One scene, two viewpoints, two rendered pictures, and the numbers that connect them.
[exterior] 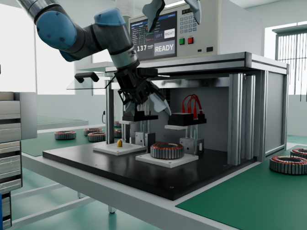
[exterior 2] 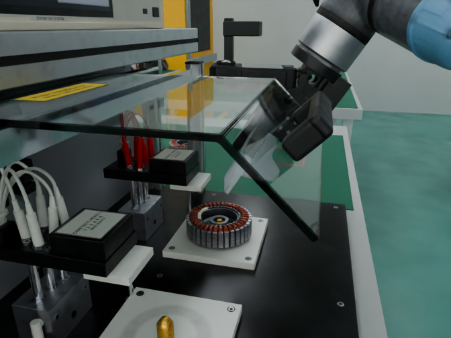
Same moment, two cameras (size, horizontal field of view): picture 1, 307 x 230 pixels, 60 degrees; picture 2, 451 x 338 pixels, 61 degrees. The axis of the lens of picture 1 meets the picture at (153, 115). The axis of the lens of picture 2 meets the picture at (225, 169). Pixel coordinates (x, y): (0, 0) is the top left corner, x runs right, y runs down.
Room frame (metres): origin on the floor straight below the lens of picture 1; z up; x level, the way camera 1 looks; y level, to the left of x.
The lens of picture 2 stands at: (1.14, 0.47, 1.12)
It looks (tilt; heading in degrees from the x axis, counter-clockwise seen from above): 21 degrees down; 242
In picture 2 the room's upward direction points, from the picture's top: straight up
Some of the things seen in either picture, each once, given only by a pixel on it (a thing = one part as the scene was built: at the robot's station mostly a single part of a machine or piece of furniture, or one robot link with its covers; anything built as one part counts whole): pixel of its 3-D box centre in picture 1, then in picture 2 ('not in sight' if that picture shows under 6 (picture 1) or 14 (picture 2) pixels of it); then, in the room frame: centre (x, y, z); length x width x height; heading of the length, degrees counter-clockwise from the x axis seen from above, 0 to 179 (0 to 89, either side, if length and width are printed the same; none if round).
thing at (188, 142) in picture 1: (191, 145); (141, 216); (0.98, -0.14, 0.80); 0.08 x 0.05 x 0.06; 48
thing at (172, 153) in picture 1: (167, 150); (219, 223); (0.88, -0.05, 0.80); 0.11 x 0.11 x 0.04
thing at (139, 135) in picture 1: (145, 138); (55, 305); (1.15, 0.04, 0.80); 0.08 x 0.05 x 0.06; 48
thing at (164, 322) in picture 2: (119, 143); (165, 327); (1.04, 0.13, 0.80); 0.02 x 0.02 x 0.03
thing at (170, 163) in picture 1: (166, 157); (219, 236); (0.88, -0.05, 0.78); 0.15 x 0.15 x 0.01; 48
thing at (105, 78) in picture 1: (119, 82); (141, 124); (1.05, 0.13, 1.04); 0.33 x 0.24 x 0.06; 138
